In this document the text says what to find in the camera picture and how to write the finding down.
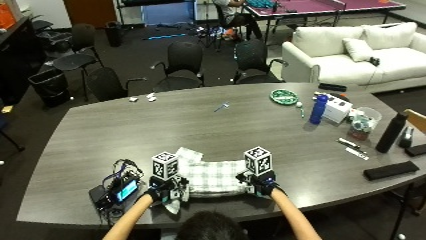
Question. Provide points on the long black case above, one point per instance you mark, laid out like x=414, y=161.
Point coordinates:
x=390, y=170

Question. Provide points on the white cardboard box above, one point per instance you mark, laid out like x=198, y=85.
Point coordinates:
x=338, y=110

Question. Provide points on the crumpled white paper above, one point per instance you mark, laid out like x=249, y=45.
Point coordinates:
x=152, y=97
x=133, y=99

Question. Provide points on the left glove white marker cube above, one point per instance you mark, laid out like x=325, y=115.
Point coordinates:
x=165, y=165

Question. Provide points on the white sofa pillow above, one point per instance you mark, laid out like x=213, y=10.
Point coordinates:
x=357, y=49

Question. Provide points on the white sofa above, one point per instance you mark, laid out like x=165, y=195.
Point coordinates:
x=337, y=66

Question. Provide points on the tall black bin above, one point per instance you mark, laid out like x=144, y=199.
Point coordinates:
x=113, y=33

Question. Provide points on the black stapler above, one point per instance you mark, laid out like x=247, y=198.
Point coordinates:
x=406, y=137

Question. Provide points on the black controller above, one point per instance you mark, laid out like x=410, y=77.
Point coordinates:
x=374, y=61

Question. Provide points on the black trash bin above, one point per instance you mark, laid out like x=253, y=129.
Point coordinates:
x=50, y=86

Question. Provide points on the black water bottle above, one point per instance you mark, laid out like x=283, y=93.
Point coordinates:
x=390, y=133

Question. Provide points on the blue water bottle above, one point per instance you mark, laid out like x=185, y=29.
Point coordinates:
x=318, y=110

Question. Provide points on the flat black pouch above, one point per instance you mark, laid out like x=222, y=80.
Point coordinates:
x=331, y=87

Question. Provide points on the black electronic device with screen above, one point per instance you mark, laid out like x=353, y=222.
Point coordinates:
x=122, y=190

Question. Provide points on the white flat strip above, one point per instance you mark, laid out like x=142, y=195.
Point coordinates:
x=357, y=153

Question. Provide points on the blue panel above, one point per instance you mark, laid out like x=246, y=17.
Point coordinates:
x=168, y=13

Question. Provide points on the green pen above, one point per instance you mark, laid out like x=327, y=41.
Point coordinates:
x=302, y=112

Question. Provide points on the small white ball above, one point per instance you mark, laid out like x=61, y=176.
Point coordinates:
x=298, y=104

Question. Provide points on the glove white marker cube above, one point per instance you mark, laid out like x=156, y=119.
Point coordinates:
x=165, y=165
x=258, y=161

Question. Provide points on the purple table tennis table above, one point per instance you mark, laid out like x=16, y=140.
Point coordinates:
x=319, y=6

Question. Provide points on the green patterned plate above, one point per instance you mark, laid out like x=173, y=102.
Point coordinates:
x=283, y=96

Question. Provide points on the clear plastic container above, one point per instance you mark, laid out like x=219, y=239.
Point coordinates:
x=365, y=123

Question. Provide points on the right glove white marker cube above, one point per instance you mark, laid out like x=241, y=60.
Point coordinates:
x=258, y=161

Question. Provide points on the person's right hand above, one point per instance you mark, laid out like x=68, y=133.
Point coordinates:
x=265, y=185

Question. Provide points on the orange box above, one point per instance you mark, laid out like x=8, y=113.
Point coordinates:
x=5, y=16

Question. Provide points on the brown wooden door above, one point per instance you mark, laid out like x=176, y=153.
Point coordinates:
x=88, y=11

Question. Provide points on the black and white marker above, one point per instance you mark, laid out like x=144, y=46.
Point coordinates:
x=347, y=143

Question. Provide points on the wooden chair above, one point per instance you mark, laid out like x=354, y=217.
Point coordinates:
x=416, y=120

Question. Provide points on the white plaid cloth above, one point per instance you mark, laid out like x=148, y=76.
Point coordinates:
x=213, y=178

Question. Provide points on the black office chair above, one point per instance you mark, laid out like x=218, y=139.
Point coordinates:
x=184, y=61
x=253, y=60
x=80, y=50
x=104, y=85

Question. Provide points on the small black case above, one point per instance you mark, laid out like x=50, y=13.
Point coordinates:
x=416, y=150

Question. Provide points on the black cabinet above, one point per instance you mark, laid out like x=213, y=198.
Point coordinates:
x=17, y=60

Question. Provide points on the person's left hand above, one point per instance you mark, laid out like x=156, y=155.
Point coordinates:
x=158, y=191

